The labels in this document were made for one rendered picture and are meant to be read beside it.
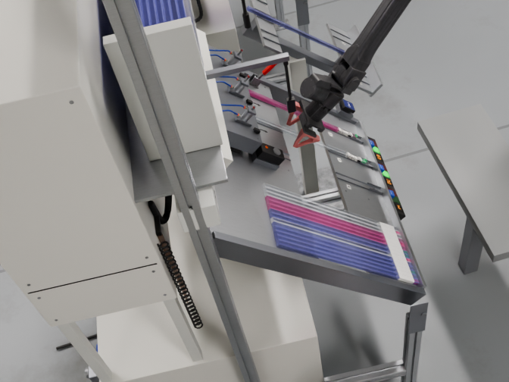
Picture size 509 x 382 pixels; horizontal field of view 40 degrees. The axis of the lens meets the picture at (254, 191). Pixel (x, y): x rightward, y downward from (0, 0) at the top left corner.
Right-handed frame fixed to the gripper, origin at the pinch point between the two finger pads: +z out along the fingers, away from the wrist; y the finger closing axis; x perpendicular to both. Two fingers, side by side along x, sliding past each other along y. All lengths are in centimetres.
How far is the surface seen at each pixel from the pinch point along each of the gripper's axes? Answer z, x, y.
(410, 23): 5, 129, -145
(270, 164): -1.0, -14.2, 18.5
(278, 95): 1.7, 0.6, -19.0
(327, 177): 53, 80, -55
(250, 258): 3, -25, 49
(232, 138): -3.3, -28.0, 17.0
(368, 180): -0.4, 28.8, 7.8
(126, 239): 8, -55, 49
